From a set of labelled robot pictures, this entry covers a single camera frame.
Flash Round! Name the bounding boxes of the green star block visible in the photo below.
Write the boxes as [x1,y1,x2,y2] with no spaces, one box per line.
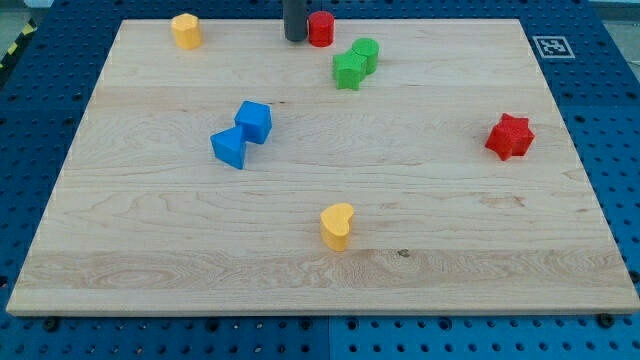
[332,49,367,90]

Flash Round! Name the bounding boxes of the red star block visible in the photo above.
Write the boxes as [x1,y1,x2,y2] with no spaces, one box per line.
[485,113,535,161]

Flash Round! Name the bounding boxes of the yellow heart block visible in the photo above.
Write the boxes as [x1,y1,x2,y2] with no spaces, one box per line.
[320,203,354,252]

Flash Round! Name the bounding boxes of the blue cube block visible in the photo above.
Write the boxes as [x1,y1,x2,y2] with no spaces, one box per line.
[234,101,272,144]

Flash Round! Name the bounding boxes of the light wooden board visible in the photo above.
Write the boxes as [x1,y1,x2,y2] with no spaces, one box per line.
[7,19,639,317]

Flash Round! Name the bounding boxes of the blue triangle block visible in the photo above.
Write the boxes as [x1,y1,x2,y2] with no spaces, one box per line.
[210,126,246,169]

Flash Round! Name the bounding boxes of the green cylinder block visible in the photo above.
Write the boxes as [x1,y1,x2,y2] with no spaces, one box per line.
[351,37,379,75]

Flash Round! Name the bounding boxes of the red cylinder block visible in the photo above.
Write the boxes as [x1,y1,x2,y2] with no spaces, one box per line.
[308,11,335,47]

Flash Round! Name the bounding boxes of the yellow hexagon block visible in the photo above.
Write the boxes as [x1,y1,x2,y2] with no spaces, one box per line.
[171,13,202,50]

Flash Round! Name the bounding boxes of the white fiducial marker tag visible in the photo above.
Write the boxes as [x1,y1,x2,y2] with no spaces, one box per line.
[533,35,575,59]

